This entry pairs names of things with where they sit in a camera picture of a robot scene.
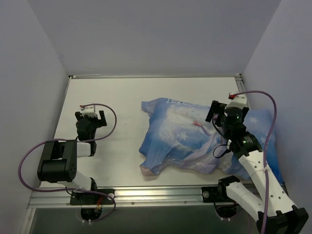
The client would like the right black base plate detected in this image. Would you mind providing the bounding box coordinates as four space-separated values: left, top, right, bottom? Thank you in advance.
201 186 235 203

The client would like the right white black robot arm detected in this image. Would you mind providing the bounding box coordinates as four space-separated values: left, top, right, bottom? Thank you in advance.
206 100 309 234

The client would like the aluminium front rail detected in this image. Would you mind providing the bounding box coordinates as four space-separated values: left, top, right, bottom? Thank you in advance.
26 183 291 209

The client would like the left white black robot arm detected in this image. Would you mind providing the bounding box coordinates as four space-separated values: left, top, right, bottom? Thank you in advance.
37 111 107 204

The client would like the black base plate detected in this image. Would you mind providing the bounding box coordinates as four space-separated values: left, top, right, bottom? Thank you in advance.
69 192 113 205
201 186 235 203

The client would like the aluminium rail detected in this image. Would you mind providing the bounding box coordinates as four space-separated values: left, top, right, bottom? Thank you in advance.
26 183 291 209
234 74 245 92
69 73 242 79

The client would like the right thin black cable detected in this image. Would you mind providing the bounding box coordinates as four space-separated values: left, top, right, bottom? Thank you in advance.
211 114 232 158

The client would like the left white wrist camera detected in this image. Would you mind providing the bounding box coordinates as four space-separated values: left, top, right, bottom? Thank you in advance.
80 103 97 117

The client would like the aluminium right side rail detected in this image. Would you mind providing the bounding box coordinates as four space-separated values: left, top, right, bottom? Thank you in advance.
234 74 245 92

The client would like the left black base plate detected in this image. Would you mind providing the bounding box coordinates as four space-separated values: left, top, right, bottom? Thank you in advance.
69 192 113 205

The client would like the aluminium back rail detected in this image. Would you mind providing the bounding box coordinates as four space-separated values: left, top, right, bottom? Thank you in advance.
69 73 242 79

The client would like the blue pink printed pillowcase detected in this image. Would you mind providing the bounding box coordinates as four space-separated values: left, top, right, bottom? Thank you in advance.
138 96 284 184

